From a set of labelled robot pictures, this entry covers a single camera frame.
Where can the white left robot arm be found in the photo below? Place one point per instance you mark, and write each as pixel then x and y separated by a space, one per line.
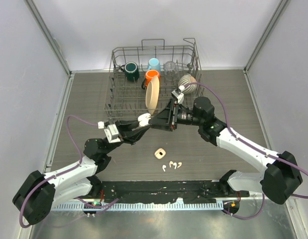
pixel 41 192

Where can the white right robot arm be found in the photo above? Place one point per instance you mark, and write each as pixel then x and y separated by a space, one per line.
pixel 277 175

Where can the grey wire dish rack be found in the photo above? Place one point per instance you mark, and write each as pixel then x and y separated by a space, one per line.
pixel 143 77

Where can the white slotted cable duct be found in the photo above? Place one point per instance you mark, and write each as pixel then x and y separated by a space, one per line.
pixel 119 207

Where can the dark green mug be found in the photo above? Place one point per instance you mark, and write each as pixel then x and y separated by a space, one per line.
pixel 131 71

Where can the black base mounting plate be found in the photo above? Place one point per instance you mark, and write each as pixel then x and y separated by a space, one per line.
pixel 163 192

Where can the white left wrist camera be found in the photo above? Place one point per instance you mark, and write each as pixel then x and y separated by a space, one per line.
pixel 112 133

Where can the beige plate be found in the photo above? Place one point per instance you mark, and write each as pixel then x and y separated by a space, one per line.
pixel 152 94

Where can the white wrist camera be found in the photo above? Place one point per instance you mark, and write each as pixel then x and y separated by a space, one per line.
pixel 178 94
pixel 112 133

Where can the orange mug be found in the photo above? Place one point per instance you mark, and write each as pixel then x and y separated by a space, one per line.
pixel 148 77

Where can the striped ceramic bowl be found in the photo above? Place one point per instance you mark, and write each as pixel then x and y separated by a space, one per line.
pixel 186 79

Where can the white earbud charging case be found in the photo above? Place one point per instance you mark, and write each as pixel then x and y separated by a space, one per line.
pixel 144 119

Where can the pink earbud charging case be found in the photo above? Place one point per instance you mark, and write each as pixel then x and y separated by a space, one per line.
pixel 160 153

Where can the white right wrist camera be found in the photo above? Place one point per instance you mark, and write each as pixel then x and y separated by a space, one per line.
pixel 178 94

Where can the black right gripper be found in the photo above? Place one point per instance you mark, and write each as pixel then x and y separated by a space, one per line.
pixel 165 119

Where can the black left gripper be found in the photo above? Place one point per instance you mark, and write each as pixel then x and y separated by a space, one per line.
pixel 127 133

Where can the clear glass cup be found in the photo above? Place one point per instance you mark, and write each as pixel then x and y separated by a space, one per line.
pixel 170 71

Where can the light blue mug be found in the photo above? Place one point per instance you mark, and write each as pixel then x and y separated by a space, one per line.
pixel 153 64

